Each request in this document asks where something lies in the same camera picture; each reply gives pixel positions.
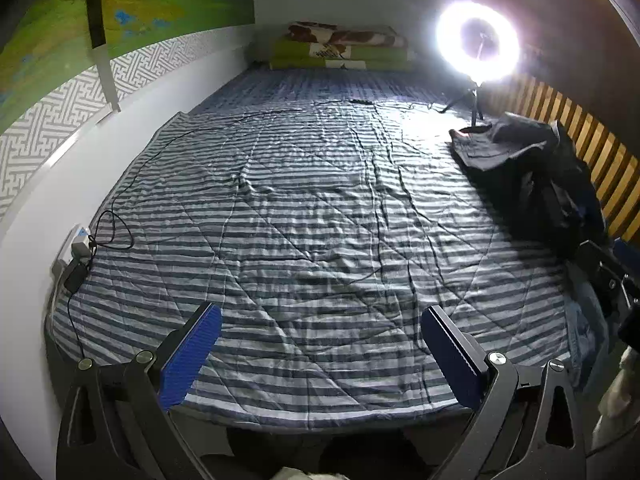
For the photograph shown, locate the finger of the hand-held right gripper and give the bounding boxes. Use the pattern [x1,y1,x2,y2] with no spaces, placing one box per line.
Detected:
[576,240,640,313]

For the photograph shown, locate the blue denim garment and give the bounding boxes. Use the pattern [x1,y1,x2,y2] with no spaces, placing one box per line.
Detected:
[564,275,613,393]

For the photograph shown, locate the black power adapter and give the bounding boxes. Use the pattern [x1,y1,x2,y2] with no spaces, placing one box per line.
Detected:
[63,258,90,295]

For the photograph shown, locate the dark grey pants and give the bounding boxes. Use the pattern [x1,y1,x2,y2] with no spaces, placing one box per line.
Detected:
[448,114,551,173]

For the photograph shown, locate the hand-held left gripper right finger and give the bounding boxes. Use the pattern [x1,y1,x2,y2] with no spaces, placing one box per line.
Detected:
[421,305,588,480]

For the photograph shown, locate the blue striped bed blanket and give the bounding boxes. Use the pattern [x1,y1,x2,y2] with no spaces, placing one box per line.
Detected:
[45,67,576,433]

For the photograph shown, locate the wooden slat bed rail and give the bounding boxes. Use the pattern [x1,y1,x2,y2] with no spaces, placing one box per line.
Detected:
[492,72,640,251]

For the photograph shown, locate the white power strip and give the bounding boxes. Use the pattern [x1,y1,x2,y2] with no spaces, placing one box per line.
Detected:
[69,226,94,262]

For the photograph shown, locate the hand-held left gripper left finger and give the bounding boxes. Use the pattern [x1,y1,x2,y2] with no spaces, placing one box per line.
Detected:
[56,302,223,480]

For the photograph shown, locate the black light tripod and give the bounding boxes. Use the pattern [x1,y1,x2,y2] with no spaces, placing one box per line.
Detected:
[440,82,486,133]

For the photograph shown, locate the black and white hanging strap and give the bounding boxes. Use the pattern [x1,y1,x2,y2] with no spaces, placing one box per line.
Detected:
[84,0,123,113]

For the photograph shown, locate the black jacket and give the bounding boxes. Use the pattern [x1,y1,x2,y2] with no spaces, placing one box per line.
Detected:
[517,120,613,263]

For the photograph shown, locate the white ring light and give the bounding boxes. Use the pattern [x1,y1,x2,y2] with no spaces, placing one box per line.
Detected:
[435,0,522,87]

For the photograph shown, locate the brown white folded blanket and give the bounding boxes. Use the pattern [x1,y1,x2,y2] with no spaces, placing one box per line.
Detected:
[287,21,406,47]

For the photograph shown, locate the person's right forearm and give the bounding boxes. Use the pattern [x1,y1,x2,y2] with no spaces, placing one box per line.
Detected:
[592,346,640,461]

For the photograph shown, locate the long black cable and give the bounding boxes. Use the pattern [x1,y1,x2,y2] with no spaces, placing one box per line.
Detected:
[90,99,373,256]

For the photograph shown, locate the green wall map poster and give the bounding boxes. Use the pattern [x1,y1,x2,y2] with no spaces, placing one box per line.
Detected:
[0,0,257,133]

